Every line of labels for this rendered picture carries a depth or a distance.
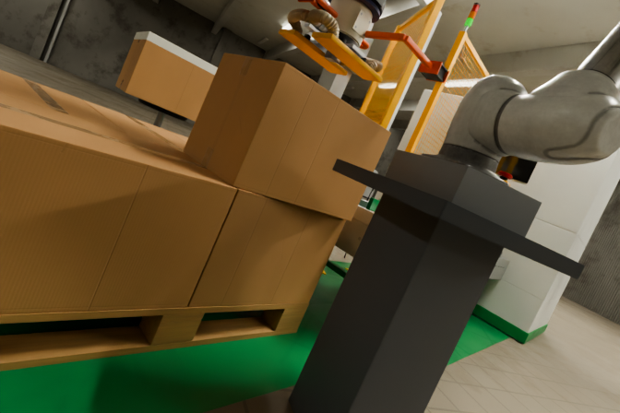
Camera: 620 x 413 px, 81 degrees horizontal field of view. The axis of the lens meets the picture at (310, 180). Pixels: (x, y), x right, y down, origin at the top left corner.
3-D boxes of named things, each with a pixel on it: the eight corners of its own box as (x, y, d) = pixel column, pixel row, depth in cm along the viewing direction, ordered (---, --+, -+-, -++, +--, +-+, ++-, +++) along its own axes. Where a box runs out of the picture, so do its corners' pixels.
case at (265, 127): (293, 188, 179) (327, 113, 176) (351, 221, 150) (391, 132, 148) (182, 151, 137) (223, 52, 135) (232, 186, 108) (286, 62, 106)
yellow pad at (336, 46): (362, 79, 151) (367, 67, 150) (381, 83, 144) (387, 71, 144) (310, 36, 126) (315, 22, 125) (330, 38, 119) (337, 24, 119)
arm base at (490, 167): (519, 194, 98) (529, 175, 98) (460, 167, 90) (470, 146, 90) (470, 181, 115) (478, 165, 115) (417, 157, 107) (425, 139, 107)
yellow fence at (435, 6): (298, 235, 342) (392, 26, 329) (308, 240, 343) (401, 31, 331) (313, 270, 256) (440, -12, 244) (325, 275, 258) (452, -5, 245)
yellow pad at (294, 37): (330, 73, 164) (335, 63, 163) (346, 76, 157) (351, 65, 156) (277, 32, 138) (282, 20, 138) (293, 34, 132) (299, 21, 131)
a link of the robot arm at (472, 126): (466, 159, 113) (495, 91, 111) (519, 171, 96) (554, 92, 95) (430, 139, 105) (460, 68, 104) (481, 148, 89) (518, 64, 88)
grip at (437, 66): (425, 79, 151) (431, 68, 151) (445, 83, 145) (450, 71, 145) (417, 70, 145) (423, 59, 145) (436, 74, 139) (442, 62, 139)
